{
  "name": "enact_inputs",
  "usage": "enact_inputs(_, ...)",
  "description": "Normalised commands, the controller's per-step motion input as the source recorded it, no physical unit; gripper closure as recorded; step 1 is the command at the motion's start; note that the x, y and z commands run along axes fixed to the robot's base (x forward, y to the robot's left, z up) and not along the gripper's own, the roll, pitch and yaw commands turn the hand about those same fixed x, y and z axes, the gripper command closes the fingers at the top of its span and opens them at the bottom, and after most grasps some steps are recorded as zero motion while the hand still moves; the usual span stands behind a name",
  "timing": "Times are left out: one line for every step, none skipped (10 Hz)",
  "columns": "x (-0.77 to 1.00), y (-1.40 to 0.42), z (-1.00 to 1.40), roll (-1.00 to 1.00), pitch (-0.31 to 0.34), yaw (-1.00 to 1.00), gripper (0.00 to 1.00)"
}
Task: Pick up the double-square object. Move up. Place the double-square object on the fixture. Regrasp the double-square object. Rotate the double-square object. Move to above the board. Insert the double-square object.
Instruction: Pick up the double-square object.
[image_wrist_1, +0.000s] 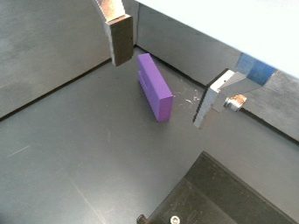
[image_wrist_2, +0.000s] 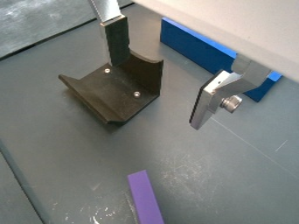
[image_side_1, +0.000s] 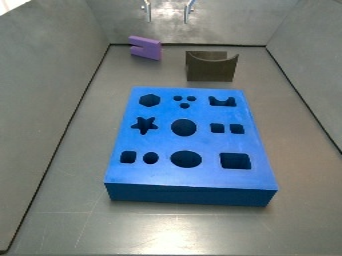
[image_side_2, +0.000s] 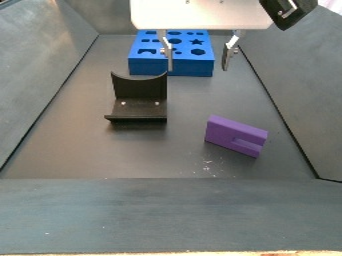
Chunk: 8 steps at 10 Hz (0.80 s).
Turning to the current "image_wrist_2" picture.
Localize black curved holder stand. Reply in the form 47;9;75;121
59;52;165;125

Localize gripper silver screw right finger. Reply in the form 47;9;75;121
190;54;272;130

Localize blue foam shape board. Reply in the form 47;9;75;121
159;17;285;103

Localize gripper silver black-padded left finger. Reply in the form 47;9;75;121
89;0;130;67

